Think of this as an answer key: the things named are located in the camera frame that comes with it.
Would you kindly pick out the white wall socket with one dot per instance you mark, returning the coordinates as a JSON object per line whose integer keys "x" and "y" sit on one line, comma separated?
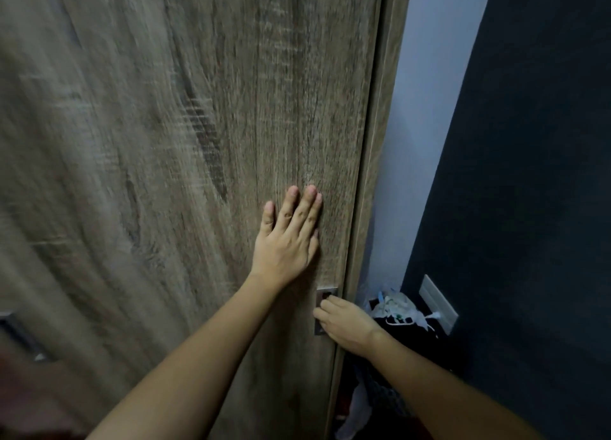
{"x": 436, "y": 303}

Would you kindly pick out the black bag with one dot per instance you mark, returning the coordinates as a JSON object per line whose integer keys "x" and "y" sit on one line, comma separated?
{"x": 420, "y": 349}

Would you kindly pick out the person's left hand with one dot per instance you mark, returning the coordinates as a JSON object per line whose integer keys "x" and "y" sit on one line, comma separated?
{"x": 284, "y": 248}

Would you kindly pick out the person's left forearm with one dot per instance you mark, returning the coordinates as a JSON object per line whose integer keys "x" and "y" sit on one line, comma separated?
{"x": 191, "y": 368}

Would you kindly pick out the person's right forearm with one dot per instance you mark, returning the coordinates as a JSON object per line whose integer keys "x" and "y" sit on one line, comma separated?
{"x": 444, "y": 396}

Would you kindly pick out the person's right hand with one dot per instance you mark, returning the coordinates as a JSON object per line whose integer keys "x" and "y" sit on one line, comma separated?
{"x": 348, "y": 325}

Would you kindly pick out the wooden wardrobe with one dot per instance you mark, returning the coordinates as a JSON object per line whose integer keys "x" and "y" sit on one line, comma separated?
{"x": 143, "y": 143}

